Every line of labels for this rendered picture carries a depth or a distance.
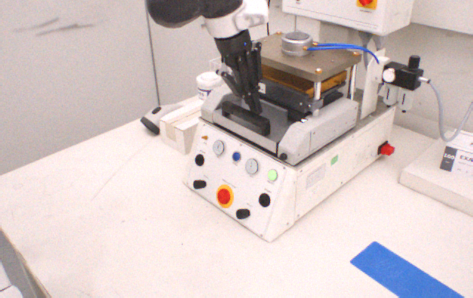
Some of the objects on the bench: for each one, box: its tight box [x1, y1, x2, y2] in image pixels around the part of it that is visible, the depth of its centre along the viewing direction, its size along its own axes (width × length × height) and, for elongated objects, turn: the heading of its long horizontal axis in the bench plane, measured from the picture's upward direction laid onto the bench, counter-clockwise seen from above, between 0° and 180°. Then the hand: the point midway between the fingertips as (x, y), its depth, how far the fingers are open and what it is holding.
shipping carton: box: [160, 99, 205, 155], centre depth 138 cm, size 19×13×9 cm
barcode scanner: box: [140, 104, 186, 134], centre depth 146 cm, size 20×8×8 cm, turn 136°
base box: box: [182, 106, 396, 243], centre depth 119 cm, size 54×38×17 cm
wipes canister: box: [197, 72, 221, 101], centre depth 151 cm, size 9×9×15 cm
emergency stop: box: [217, 189, 231, 204], centre depth 107 cm, size 2×4×4 cm, turn 46°
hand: (253, 100), depth 101 cm, fingers closed
